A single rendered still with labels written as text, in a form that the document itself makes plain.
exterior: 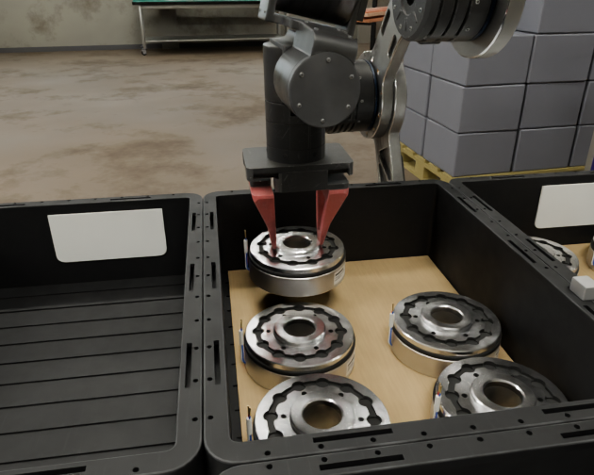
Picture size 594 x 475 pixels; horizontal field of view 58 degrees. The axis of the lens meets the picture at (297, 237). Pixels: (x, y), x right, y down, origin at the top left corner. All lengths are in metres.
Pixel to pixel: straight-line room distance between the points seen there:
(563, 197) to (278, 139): 0.42
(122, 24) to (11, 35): 1.83
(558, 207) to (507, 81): 2.43
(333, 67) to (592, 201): 0.48
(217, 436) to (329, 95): 0.25
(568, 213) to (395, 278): 0.26
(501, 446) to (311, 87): 0.27
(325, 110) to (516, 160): 2.96
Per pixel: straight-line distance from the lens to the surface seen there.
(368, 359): 0.53
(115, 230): 0.65
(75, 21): 10.64
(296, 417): 0.41
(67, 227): 0.66
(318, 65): 0.41
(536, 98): 3.31
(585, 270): 0.75
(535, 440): 0.34
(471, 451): 0.32
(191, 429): 0.32
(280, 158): 0.51
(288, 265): 0.53
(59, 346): 0.59
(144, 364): 0.54
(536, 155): 3.42
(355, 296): 0.62
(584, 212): 0.80
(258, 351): 0.48
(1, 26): 10.85
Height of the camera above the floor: 1.16
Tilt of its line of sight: 26 degrees down
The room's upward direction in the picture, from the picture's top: straight up
